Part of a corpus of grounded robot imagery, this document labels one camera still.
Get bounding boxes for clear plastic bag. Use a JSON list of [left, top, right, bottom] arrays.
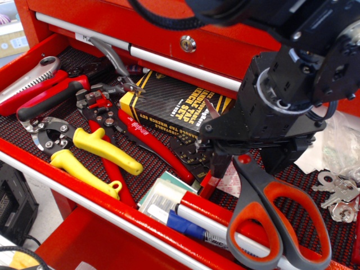
[[322, 112, 359, 184]]

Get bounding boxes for red black handled cutter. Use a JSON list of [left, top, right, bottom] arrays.
[[1, 56, 90, 116]]

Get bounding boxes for white red printed packet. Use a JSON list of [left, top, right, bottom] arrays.
[[217, 163, 241, 198]]

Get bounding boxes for black electronic box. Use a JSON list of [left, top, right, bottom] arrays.
[[1, 162, 39, 246]]

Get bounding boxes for grey handled flush cutters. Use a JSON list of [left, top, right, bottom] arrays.
[[90, 37, 145, 98]]

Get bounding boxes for clear plastic drill bit case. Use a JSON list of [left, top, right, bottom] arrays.
[[138, 172, 200, 225]]

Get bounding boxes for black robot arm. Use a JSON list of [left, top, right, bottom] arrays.
[[131, 1, 359, 178]]

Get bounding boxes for blue cap Bic marker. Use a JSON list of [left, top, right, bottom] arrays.
[[166, 210, 229, 250]]

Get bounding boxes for red grey scissors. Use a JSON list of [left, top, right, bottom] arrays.
[[204, 98, 332, 270]]

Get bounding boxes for black crimping tool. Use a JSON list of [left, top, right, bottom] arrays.
[[170, 134, 210, 183]]

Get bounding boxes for white paper sheets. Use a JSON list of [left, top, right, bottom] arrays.
[[294, 111, 360, 175]]

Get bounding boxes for silver drawer lock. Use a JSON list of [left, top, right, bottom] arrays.
[[180, 35, 196, 53]]

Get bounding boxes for yellow handled tin snips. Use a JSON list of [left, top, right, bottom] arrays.
[[25, 116, 144, 200]]

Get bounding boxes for silver keys bunch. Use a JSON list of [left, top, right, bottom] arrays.
[[312, 171, 359, 223]]

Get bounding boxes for left open red drawer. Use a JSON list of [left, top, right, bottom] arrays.
[[1, 34, 241, 269]]

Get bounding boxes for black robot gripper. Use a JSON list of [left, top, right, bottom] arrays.
[[198, 46, 326, 178]]

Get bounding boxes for black yellow tap wrench box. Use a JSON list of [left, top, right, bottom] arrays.
[[120, 71, 235, 138]]

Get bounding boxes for red handled wire stripper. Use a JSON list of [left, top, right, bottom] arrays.
[[76, 89, 195, 208]]

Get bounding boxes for red tool chest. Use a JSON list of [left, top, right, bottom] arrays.
[[1, 1, 359, 269]]

